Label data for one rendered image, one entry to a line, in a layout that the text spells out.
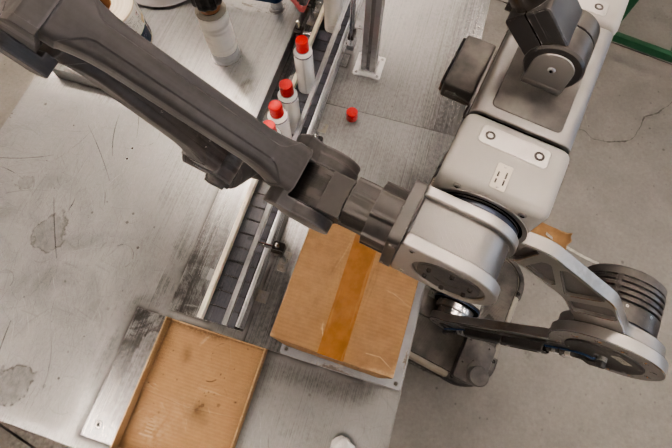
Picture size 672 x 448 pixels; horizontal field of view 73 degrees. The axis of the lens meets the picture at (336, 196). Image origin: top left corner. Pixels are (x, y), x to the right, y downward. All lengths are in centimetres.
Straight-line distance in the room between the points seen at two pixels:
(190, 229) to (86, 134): 45
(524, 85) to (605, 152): 200
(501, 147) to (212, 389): 89
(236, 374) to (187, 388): 12
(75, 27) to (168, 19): 112
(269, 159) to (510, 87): 31
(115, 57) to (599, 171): 230
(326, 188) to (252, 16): 106
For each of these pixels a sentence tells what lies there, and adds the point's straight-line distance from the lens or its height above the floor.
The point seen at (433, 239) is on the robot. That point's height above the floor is 150.
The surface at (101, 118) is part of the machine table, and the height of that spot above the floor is 83.
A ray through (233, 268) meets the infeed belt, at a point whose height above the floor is 88.
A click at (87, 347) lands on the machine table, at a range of 132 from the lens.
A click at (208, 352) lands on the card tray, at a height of 83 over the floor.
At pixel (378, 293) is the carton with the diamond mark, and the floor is 112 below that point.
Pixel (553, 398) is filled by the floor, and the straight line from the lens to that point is 218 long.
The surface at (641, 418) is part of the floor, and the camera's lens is 234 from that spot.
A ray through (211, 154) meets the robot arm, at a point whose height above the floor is 134.
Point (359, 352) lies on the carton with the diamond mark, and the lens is 88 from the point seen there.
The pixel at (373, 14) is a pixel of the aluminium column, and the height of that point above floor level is 106.
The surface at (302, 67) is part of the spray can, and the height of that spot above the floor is 101.
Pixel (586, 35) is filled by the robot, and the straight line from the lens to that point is 61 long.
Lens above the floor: 200
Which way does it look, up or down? 68 degrees down
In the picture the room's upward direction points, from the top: 1 degrees counter-clockwise
